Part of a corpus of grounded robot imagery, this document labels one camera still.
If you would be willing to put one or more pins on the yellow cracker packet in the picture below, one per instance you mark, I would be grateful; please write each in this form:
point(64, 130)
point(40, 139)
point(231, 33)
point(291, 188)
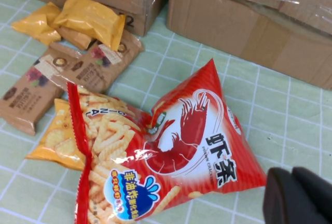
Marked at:
point(57, 141)

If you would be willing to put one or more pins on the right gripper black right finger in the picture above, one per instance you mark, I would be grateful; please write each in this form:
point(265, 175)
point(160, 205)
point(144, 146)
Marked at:
point(319, 193)

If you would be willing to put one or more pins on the red prawn cracker bag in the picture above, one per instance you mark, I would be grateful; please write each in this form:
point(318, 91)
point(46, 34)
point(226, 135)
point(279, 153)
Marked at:
point(181, 143)

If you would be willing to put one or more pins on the green checked tablecloth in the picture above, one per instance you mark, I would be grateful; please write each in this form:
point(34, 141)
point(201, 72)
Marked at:
point(259, 120)

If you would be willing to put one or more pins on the large yellow snack packet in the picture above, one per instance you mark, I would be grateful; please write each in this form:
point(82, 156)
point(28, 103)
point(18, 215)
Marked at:
point(90, 19)

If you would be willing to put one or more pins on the brown biscuit packet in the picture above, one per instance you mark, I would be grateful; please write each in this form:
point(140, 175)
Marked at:
point(103, 71)
point(26, 97)

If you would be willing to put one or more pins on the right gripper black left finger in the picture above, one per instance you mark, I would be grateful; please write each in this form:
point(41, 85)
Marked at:
point(281, 200)

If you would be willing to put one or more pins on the wide taped cardboard box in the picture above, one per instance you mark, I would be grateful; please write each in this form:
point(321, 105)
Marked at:
point(233, 27)

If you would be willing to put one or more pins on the small yellow snack packet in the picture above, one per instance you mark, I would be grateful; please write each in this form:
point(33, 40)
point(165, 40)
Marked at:
point(36, 25)

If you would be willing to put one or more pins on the dark yellow snack packet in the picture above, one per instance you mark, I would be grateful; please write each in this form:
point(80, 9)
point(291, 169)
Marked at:
point(75, 38)

